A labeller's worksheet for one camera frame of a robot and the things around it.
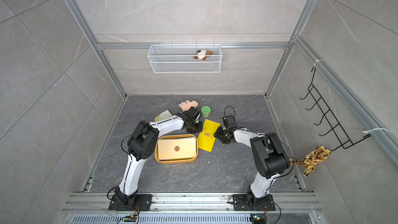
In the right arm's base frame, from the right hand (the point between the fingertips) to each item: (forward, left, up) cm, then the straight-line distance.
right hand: (216, 135), depth 96 cm
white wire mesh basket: (+41, +20, +29) cm, 54 cm away
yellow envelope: (-2, +6, -1) cm, 7 cm away
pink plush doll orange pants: (+20, +19, +6) cm, 29 cm away
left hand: (+5, +7, 0) cm, 9 cm away
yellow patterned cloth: (-24, -40, +17) cm, 50 cm away
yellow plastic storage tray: (-18, +23, +3) cm, 29 cm away
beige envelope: (-11, +28, +4) cm, 30 cm away
